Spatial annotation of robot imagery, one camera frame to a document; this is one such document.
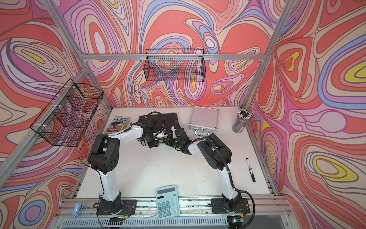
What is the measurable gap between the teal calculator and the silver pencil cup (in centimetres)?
59

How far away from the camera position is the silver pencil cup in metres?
0.93

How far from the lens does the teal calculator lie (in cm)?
72
